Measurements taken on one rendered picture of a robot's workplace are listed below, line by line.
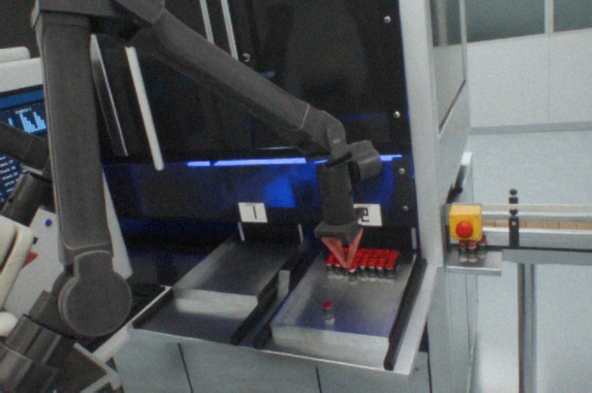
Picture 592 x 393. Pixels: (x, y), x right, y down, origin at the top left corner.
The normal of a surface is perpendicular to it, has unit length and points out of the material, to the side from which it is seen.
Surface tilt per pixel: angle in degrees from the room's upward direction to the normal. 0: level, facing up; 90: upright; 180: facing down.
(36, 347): 66
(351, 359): 0
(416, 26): 90
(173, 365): 90
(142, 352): 90
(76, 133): 77
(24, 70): 90
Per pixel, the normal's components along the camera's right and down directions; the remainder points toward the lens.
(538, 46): -0.39, 0.33
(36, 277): 0.91, -0.02
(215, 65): 0.56, -0.02
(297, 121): 0.38, -0.12
